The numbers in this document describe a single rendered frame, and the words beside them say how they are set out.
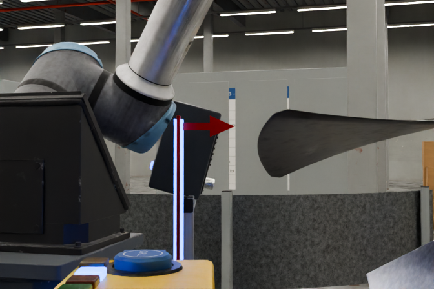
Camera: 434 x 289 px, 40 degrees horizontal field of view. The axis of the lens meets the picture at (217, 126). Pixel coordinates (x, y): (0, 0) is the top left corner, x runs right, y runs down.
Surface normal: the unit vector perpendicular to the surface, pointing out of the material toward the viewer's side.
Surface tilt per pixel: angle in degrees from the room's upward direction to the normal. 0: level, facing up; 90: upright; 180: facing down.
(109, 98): 84
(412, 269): 55
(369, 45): 90
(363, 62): 90
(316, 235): 90
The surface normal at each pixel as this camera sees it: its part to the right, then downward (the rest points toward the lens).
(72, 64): 0.42, -0.61
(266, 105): -0.29, -0.04
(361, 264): 0.34, -0.04
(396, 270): -0.66, -0.58
